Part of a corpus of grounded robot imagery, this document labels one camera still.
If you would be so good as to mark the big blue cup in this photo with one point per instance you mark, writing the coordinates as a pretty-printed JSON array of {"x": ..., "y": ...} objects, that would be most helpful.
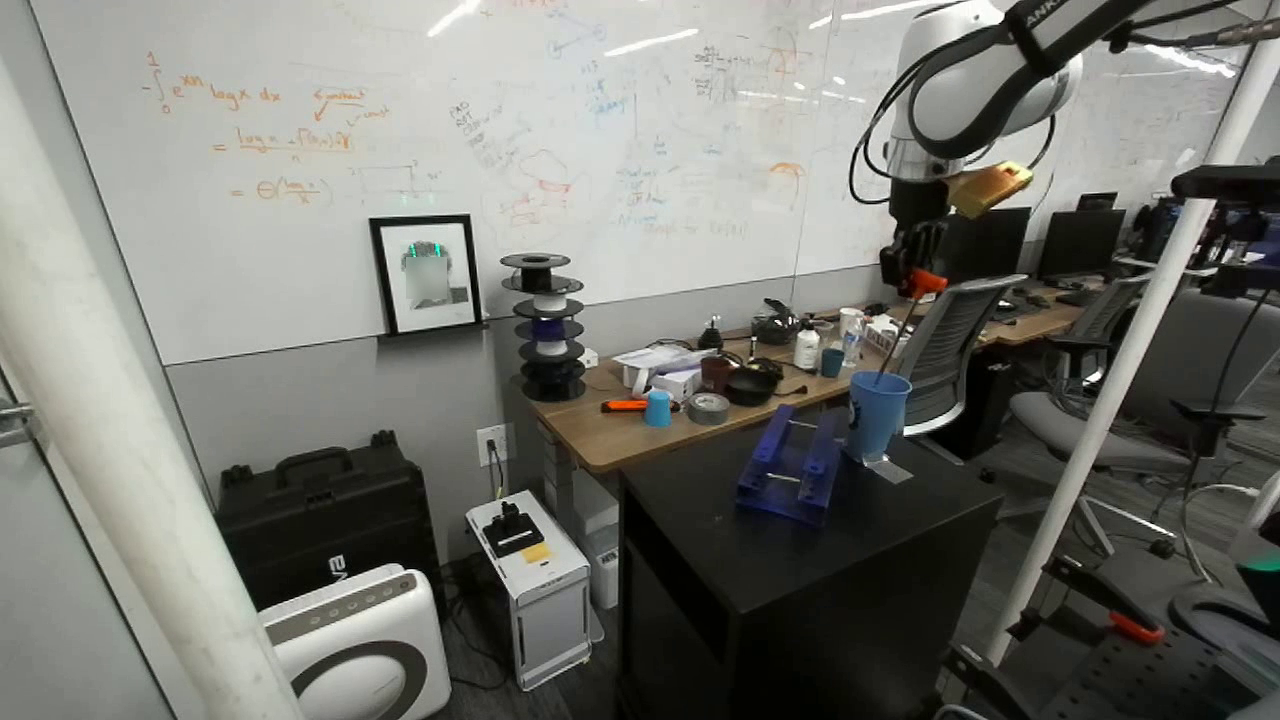
[{"x": 878, "y": 416}]

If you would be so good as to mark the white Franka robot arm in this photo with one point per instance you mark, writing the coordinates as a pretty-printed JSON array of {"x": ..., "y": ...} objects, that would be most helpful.
[{"x": 987, "y": 82}]

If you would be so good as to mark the white box unit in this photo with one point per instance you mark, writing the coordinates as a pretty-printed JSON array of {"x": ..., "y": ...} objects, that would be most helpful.
[{"x": 535, "y": 600}]

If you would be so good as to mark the white air purifier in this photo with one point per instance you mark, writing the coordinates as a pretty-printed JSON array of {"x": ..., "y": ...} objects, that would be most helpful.
[{"x": 362, "y": 644}]

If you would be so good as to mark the wall power outlet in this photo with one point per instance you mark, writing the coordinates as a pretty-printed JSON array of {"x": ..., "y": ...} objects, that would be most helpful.
[{"x": 489, "y": 446}]

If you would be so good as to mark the black cabinet table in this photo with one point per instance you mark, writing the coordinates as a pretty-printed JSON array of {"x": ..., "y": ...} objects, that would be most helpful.
[{"x": 802, "y": 600}]

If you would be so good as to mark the black camera on stand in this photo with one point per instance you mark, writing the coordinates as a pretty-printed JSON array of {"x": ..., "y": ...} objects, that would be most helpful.
[{"x": 1233, "y": 182}]

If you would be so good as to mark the grey tape roll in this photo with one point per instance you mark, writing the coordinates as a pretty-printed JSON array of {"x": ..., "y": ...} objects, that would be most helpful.
[{"x": 711, "y": 406}]

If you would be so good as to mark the white support pole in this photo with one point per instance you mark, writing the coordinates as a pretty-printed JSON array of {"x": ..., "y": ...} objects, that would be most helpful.
[
  {"x": 1135, "y": 347},
  {"x": 122, "y": 454}
]

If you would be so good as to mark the whiteboard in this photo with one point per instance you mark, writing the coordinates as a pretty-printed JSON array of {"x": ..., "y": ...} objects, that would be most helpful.
[{"x": 466, "y": 134}]

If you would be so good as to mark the black bowl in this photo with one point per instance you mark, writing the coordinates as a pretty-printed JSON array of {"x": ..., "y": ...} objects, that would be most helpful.
[{"x": 753, "y": 385}]

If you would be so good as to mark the framed portrait photo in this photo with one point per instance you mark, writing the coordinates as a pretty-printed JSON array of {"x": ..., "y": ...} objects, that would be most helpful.
[{"x": 427, "y": 272}]

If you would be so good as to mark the metal plate under cup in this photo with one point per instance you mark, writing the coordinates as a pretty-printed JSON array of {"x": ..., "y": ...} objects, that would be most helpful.
[{"x": 886, "y": 464}]

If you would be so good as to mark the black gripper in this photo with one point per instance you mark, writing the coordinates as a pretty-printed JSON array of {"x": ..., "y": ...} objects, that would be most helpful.
[{"x": 917, "y": 220}]

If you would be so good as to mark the orange utility knife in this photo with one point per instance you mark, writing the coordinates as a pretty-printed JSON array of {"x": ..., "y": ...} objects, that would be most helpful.
[{"x": 621, "y": 406}]

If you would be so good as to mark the black hard case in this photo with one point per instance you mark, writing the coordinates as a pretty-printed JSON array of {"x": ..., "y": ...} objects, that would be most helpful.
[{"x": 325, "y": 513}]

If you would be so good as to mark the white bottle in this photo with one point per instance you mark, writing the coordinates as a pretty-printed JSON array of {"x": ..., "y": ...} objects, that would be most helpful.
[{"x": 807, "y": 350}]

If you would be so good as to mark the black computer monitor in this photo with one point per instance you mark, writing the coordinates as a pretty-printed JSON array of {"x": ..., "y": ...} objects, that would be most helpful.
[
  {"x": 1081, "y": 238},
  {"x": 987, "y": 240}
]

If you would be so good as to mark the grey mesh office chair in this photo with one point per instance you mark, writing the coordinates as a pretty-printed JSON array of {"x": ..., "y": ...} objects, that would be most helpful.
[{"x": 953, "y": 347}]

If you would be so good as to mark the blue tool rack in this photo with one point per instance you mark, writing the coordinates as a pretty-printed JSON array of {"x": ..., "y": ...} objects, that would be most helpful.
[{"x": 789, "y": 464}]

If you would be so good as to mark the gold wrist camera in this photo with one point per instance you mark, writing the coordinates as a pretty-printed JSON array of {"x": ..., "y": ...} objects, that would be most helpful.
[{"x": 994, "y": 187}]

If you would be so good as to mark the stack of filament spools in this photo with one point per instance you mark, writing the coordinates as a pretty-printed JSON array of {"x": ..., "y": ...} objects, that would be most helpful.
[{"x": 547, "y": 327}]

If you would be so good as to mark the wooden desk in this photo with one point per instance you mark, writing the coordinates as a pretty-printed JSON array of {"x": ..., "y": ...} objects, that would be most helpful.
[{"x": 600, "y": 435}]

